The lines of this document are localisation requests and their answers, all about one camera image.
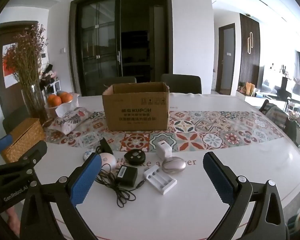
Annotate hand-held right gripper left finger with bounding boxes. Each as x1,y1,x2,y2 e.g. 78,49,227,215
20,152,103,240

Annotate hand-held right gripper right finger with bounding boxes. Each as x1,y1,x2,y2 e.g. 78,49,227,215
202,151,289,240

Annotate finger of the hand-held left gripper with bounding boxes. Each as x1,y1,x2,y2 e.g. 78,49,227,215
0,141,48,180
0,134,13,167

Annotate black bike light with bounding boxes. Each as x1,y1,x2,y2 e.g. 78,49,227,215
96,137,114,155

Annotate black computer mouse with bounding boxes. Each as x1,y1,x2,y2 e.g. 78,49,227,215
127,149,146,165

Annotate brown cardboard box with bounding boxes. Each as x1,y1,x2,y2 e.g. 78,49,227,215
102,82,170,132

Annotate person's left hand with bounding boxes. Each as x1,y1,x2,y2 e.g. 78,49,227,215
5,209,24,233

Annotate woven straw box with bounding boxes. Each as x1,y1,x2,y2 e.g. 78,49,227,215
1,118,46,163

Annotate small white blue gadget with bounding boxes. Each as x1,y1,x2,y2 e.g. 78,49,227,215
82,150,95,162

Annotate dark dining chair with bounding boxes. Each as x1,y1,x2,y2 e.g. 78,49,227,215
2,105,30,133
161,74,202,94

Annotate white round device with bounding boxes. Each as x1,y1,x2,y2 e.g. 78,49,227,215
99,152,117,172

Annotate silver computer mouse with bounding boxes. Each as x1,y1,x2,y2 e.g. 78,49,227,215
162,157,186,174

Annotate white fruit bowl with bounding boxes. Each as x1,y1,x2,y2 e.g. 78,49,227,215
44,94,79,117

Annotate patterned tile-print table runner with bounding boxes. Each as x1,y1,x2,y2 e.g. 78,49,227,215
44,110,285,153

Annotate glass vase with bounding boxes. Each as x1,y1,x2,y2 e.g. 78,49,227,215
21,84,48,125

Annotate floral fabric tissue cover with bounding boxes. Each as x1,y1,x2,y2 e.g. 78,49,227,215
48,107,93,134

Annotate orange fruit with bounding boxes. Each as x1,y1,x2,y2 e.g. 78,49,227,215
48,95,62,107
59,92,73,103

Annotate white battery charger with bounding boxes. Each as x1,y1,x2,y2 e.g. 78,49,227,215
143,165,177,195

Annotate white cube charger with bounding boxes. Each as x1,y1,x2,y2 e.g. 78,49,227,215
157,141,169,159

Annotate white shoe shelf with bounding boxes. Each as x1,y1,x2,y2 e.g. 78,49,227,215
39,64,62,93

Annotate red door poster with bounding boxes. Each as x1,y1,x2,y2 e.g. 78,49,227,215
2,42,23,88

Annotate chair draped with clothes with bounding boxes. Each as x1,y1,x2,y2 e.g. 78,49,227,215
259,99,298,146

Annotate dried flower bunch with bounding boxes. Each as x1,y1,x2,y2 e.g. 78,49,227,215
5,24,49,88

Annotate orange bag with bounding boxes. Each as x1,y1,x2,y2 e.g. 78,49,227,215
245,82,256,96

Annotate brown wooden door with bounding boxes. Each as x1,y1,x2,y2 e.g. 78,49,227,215
0,21,38,108

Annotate dark framed interior door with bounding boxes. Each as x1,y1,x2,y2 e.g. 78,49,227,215
215,23,236,95

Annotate dark glass sliding door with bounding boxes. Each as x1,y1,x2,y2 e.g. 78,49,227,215
70,0,174,97

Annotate black power adapter with cable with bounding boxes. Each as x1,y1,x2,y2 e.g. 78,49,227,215
95,166,144,208

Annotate dark slatted wall panel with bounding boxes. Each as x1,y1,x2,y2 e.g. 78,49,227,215
239,14,260,86

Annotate gold wall ornament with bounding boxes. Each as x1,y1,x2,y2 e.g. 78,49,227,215
247,32,254,55

